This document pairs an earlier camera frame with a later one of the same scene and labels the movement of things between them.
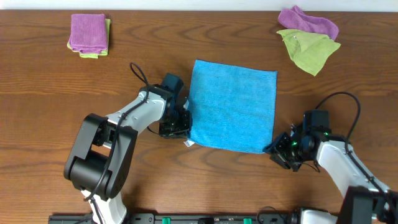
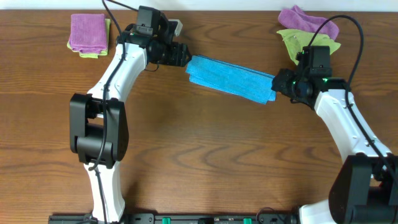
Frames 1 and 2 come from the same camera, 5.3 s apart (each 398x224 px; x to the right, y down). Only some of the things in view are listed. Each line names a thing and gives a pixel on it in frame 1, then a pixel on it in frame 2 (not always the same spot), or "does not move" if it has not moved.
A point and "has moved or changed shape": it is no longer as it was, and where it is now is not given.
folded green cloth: [94, 55] does not move
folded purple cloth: [88, 33] does not move
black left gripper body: [178, 124] -> [170, 53]
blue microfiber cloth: [232, 107] has moved or changed shape
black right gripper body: [289, 154] -> [289, 84]
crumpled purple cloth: [295, 18] does not move
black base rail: [180, 218] does not move
